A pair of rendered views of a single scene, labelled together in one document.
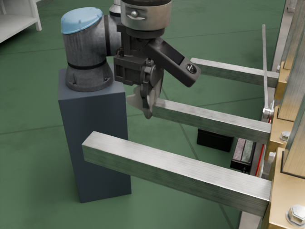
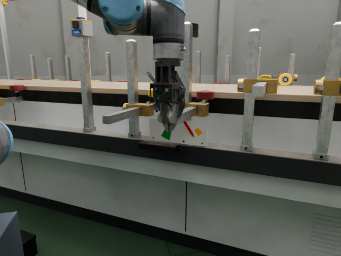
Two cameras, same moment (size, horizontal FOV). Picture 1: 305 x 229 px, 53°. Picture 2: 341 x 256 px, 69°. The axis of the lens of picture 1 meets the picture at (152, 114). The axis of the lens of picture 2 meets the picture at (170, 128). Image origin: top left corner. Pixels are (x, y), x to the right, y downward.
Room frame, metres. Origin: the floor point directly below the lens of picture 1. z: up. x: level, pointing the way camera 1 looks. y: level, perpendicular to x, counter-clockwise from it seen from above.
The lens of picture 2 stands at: (0.54, 0.76, 1.00)
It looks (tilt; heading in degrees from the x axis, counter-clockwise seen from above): 13 degrees down; 270
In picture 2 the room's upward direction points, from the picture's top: straight up
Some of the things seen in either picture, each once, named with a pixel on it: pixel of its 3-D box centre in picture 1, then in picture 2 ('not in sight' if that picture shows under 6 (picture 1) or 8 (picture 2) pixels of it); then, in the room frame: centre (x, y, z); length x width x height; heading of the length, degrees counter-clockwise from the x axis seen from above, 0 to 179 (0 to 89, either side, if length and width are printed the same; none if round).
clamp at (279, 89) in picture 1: (287, 79); (137, 109); (0.69, -0.35, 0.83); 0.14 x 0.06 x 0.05; 158
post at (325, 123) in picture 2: not in sight; (328, 99); (0.01, -0.07, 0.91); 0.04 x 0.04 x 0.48; 68
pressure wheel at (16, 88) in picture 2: not in sight; (17, 93); (1.53, -0.87, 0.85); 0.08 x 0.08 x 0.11
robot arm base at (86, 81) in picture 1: (88, 68); not in sight; (1.08, 0.25, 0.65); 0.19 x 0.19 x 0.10
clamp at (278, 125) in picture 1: (285, 132); (191, 108); (0.45, -0.26, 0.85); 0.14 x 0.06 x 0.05; 158
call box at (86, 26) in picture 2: not in sight; (81, 29); (0.95, -0.46, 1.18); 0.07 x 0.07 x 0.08; 68
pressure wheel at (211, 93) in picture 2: not in sight; (205, 102); (0.38, -0.39, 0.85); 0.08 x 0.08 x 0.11
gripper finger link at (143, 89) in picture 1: (147, 88); (176, 103); (0.52, 0.01, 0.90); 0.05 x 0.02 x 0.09; 157
